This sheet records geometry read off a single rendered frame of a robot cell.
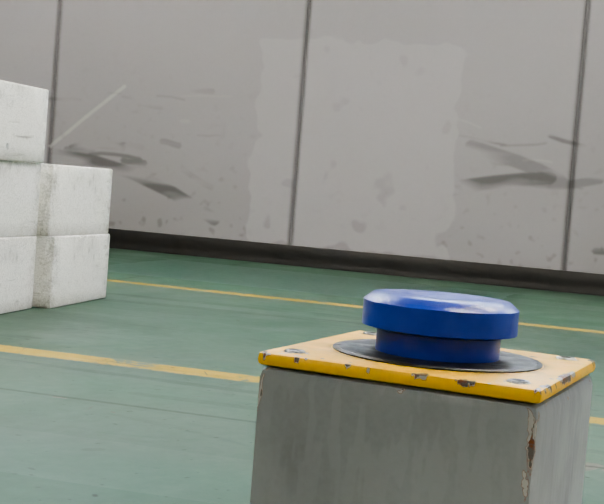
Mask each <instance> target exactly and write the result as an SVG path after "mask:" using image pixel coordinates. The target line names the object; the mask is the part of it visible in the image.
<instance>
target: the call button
mask: <svg viewBox="0 0 604 504"><path fill-rule="evenodd" d="M518 322H519V310H518V309H517V308H516V307H515V306H514V305H513V304H512V303H510V302H508V301H504V300H500V299H495V298H489V297H482V296H475V295H467V294H458V293H448V292H437V291H424V290H406V289H379V290H374V291H372V292H371V293H369V294H368V295H366V296H365V297H364V301H363V313H362V323H363V324H365V325H368V326H371V327H374V328H377V332H376V344H375V349H376V350H378V351H380V352H384V353H387V354H391V355H396V356H401V357H407V358H413V359H421V360H429V361H439V362H452V363H491V362H496V361H499V357H500V346H501V340H503V339H511V338H515V337H517V334H518Z"/></svg>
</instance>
